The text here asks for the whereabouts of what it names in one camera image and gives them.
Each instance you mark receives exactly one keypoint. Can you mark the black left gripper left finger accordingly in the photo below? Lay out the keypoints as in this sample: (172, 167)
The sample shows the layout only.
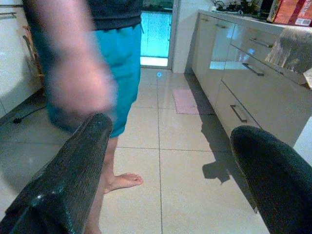
(63, 175)

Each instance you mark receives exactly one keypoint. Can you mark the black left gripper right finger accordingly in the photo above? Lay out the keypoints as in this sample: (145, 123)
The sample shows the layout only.
(275, 175)

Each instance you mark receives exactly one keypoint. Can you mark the person's bare hand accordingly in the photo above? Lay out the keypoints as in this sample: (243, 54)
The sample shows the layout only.
(80, 95)

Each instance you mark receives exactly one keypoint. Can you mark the white kitchen drawer cabinet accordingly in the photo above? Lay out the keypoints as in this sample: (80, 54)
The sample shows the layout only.
(268, 97)

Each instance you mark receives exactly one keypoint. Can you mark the pink floor mat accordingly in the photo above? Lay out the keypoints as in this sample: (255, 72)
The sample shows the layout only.
(185, 102)

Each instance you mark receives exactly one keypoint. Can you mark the brown hanging wooden utensil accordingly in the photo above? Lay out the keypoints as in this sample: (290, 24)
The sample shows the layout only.
(33, 58)

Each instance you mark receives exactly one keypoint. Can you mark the white tall cupboard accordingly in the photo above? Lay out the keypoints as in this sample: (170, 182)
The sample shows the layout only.
(12, 63)

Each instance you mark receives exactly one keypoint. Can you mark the person in blue shorts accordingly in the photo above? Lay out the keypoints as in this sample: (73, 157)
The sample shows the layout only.
(122, 61)

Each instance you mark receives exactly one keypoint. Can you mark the red printed cardboard box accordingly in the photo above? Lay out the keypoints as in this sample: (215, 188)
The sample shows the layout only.
(290, 11)

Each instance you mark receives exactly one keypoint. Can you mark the glass balcony door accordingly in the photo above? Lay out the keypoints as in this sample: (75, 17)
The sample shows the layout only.
(156, 34)

